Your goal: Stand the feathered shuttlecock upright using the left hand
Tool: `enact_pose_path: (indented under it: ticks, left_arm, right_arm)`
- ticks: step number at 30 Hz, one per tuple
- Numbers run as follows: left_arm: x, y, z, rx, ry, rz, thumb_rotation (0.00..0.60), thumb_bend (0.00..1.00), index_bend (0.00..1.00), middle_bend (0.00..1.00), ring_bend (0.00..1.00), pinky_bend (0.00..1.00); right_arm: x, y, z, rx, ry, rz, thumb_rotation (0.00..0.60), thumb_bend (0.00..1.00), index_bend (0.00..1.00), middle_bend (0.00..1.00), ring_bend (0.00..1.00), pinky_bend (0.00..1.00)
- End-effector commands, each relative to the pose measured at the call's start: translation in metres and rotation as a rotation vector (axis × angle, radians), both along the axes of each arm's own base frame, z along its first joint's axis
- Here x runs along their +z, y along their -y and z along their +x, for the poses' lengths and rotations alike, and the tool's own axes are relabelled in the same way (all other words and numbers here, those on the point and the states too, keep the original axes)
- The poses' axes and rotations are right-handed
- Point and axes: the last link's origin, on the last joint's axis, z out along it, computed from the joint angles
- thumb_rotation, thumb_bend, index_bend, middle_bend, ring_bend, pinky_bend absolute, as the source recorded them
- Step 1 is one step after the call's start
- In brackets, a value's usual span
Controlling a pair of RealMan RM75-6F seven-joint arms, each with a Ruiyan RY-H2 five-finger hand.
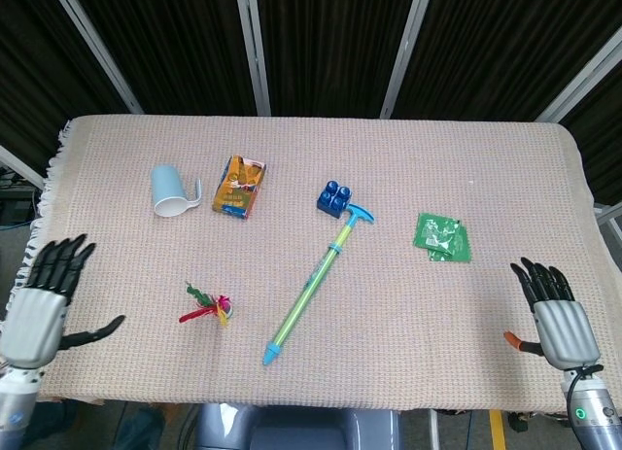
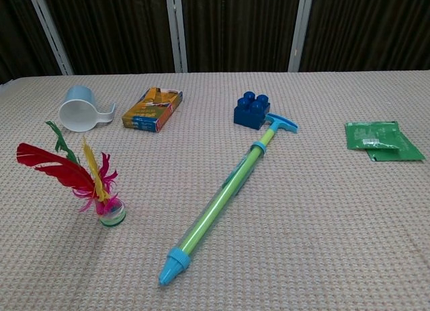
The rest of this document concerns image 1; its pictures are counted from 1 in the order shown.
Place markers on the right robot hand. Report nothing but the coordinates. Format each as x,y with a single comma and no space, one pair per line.
563,333

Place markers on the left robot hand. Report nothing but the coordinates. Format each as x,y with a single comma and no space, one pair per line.
36,319

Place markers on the colourful feather shuttlecock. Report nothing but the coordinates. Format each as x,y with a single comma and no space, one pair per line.
214,308

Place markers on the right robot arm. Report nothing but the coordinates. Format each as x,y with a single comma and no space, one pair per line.
590,411

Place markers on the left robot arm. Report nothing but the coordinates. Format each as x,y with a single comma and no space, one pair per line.
17,396

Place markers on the light blue plastic mug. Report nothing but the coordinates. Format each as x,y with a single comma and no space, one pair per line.
170,191

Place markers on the orange snack box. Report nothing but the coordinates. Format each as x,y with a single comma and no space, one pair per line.
239,187

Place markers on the green sachet packet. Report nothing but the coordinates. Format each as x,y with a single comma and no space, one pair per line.
439,231
457,256

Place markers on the green blue water squirter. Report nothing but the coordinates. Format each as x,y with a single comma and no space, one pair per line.
311,280

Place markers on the beige woven tablecloth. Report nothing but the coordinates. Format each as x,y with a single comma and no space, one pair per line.
301,343

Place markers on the blue toy building block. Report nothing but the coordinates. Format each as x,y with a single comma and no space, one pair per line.
334,199

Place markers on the grey robot torso base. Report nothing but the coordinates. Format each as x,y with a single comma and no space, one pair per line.
296,428

